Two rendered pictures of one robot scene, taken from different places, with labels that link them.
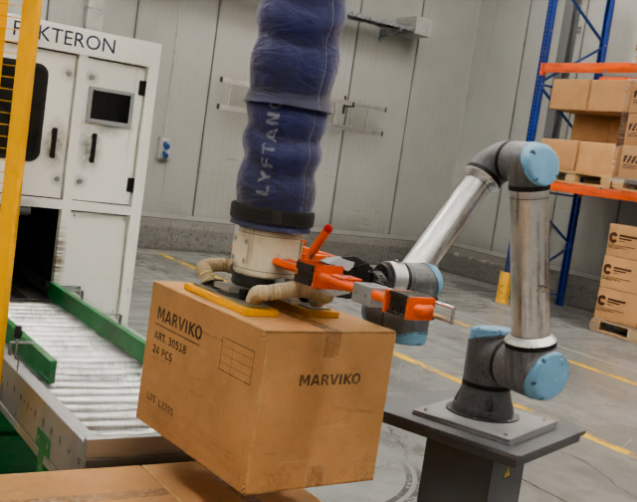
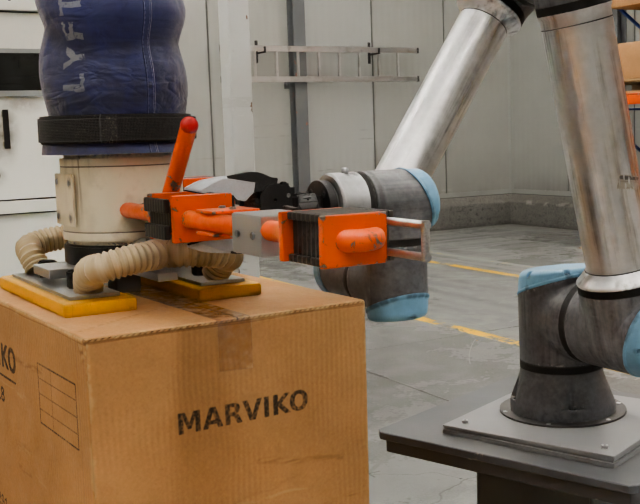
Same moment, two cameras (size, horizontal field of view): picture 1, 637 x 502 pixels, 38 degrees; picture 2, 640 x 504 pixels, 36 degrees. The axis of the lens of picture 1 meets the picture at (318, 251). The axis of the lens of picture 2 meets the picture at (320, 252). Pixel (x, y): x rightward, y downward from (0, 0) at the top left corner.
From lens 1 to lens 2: 1.06 m
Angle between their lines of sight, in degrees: 4
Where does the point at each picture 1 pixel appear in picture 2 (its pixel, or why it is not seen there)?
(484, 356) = (547, 317)
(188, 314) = not seen: outside the picture
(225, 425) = not seen: outside the picture
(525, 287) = (595, 185)
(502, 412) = (594, 407)
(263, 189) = (74, 81)
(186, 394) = (16, 473)
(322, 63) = not seen: outside the picture
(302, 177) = (144, 48)
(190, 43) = not seen: hidden behind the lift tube
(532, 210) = (586, 43)
